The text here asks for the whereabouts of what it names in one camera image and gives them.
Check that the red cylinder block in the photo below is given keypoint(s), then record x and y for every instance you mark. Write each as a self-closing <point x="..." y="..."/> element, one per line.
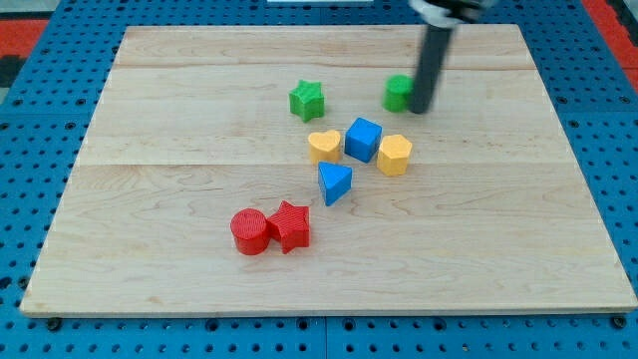
<point x="250" y="231"/>

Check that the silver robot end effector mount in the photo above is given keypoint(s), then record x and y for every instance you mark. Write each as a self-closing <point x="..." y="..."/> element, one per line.
<point x="450" y="13"/>

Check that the red star block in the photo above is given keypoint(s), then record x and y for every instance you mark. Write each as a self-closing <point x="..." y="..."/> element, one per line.
<point x="290" y="226"/>

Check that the wooden board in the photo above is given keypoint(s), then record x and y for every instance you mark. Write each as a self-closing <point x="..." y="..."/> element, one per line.
<point x="493" y="215"/>

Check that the green star block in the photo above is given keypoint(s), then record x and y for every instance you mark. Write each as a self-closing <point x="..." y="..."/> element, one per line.
<point x="307" y="101"/>

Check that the yellow heart block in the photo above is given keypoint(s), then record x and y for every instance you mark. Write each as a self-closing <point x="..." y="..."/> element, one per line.
<point x="324" y="147"/>

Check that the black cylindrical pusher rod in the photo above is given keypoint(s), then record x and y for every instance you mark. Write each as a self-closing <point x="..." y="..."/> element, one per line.
<point x="432" y="54"/>

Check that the blue triangle block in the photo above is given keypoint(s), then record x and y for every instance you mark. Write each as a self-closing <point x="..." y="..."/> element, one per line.
<point x="334" y="181"/>

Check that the yellow hexagon block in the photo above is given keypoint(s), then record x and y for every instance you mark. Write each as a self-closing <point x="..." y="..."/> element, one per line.
<point x="393" y="155"/>

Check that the green cylinder block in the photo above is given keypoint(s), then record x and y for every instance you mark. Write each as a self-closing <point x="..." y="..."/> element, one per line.
<point x="397" y="93"/>

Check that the blue cube block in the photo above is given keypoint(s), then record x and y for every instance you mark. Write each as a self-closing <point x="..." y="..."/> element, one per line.
<point x="362" y="140"/>

